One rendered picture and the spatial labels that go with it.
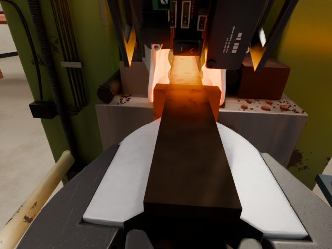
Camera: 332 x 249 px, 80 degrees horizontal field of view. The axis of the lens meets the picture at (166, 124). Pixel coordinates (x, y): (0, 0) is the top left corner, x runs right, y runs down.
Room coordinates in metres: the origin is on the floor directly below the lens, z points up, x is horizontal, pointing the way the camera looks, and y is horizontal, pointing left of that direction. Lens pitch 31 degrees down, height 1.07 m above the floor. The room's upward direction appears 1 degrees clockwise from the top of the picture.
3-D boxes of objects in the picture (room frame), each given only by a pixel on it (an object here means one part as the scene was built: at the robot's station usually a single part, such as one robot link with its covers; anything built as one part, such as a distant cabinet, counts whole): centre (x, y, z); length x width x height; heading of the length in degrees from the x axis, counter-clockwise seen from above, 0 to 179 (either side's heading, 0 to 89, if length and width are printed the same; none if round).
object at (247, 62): (0.43, -0.19, 0.95); 0.12 x 0.09 x 0.07; 176
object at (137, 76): (0.59, -0.02, 0.96); 0.42 x 0.20 x 0.09; 176
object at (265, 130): (0.60, -0.08, 0.69); 0.56 x 0.38 x 0.45; 176
